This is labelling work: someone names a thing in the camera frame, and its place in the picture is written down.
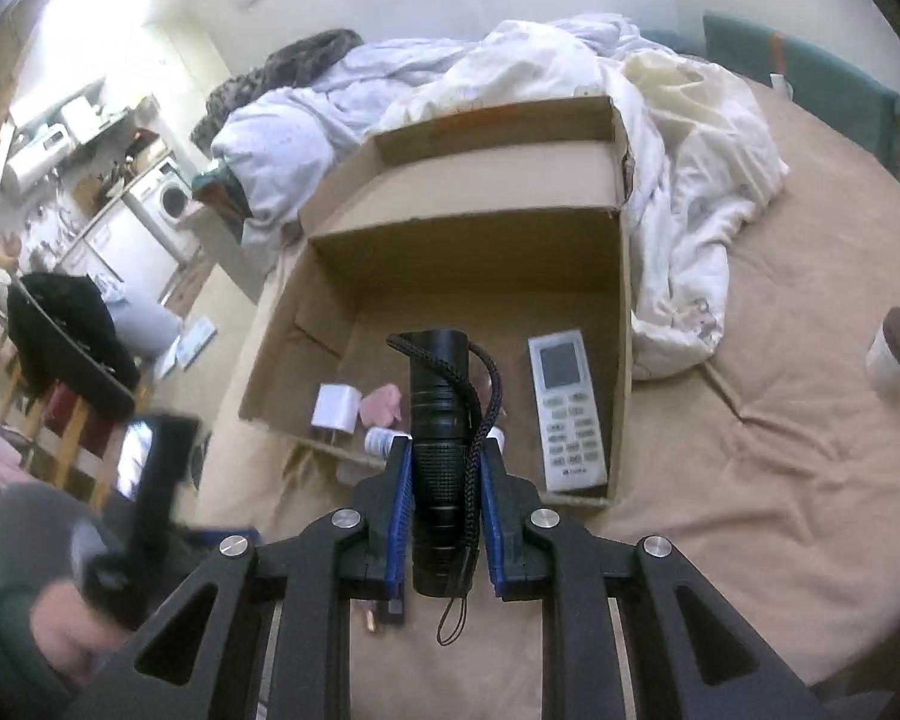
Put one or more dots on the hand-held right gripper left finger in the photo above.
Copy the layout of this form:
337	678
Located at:
399	510

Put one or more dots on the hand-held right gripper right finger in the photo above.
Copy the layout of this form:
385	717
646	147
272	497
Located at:
491	517

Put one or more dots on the black flashlight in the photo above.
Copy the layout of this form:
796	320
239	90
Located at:
439	465

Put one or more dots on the white pill bottle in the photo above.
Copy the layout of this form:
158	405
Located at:
380	442

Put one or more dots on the pink case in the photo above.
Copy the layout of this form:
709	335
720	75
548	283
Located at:
381	405

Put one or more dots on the white square charger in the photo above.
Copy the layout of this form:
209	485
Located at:
335	409

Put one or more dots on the white remote control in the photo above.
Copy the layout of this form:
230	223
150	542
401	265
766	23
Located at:
568	412

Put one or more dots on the cardboard box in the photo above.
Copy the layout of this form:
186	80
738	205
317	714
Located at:
420	292

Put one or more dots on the person's left forearm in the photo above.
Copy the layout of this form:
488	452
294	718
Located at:
0	652

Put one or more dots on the person's left hand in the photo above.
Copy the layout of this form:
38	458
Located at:
60	622

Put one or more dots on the yellow wooden chair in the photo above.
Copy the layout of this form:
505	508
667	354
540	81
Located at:
75	427

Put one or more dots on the person's grey pants leg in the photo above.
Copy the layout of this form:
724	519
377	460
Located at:
37	532

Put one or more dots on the papers on floor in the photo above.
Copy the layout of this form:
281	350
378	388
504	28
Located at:
191	345

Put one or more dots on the black jacket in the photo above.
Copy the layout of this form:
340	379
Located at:
67	330

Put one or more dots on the brown door mat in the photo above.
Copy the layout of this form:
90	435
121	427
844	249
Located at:
184	285

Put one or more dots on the white kitchen counter cabinet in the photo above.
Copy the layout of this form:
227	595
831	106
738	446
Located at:
112	247

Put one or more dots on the bed with tan sheet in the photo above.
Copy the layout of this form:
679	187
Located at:
757	502

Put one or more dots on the white washing machine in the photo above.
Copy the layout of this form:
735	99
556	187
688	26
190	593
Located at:
161	202

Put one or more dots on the teal orange cloth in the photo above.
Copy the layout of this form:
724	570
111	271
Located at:
221	199

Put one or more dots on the white water heater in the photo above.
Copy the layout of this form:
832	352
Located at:
37	157

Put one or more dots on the cream blanket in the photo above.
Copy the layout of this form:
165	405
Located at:
682	187

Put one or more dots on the white duvet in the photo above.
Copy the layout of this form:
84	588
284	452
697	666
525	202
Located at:
307	127

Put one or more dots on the white jar with cork lid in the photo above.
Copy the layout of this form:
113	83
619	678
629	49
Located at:
896	352

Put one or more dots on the camouflage blanket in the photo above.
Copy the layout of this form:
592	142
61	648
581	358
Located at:
285	67

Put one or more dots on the small white object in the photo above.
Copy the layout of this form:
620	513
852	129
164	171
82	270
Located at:
781	86

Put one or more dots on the green headboard cushion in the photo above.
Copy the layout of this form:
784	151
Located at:
817	82

